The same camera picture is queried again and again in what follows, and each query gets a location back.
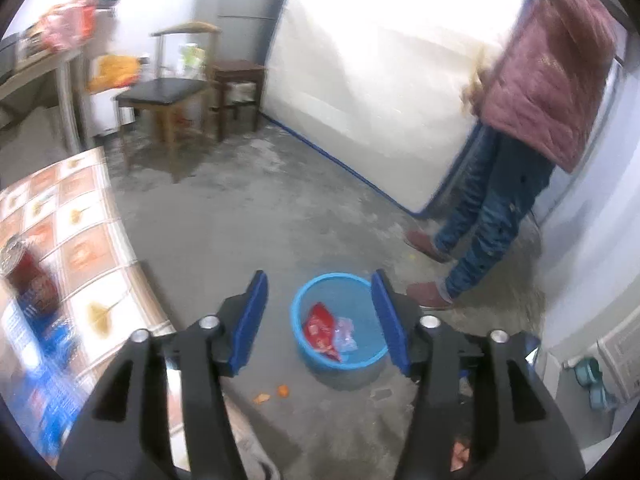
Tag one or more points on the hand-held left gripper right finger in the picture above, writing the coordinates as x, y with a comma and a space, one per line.
387, 320

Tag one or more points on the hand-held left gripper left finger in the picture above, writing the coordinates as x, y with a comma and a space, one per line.
252, 310

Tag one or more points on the clear pink wrapper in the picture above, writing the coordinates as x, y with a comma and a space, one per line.
345, 335

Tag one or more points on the blue plastic mesh basket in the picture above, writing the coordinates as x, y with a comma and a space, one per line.
345, 297

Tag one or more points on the red snack packet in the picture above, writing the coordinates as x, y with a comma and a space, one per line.
320, 325

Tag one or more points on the red foil snack bag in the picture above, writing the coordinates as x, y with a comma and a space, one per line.
30, 275

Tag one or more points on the orange peel piece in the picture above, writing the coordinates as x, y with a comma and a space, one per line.
261, 399
282, 390

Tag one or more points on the table with patterned tablecloth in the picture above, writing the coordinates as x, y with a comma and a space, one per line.
85, 250

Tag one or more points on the teal slipper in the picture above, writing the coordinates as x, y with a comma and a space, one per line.
600, 396
585, 371

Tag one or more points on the white mattress with blue edge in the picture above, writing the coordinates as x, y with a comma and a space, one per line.
375, 85

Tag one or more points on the wooden chair with black seat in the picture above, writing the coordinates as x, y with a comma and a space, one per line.
160, 91

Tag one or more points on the dark wooden stool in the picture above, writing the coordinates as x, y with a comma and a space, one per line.
235, 67

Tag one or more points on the green and white bag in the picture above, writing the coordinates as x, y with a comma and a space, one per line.
192, 57

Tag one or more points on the yellow plastic bag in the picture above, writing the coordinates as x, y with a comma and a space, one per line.
115, 71

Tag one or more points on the grey side table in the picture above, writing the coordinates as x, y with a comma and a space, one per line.
30, 79

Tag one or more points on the red and pink plastic bags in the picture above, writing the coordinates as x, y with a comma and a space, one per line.
65, 25

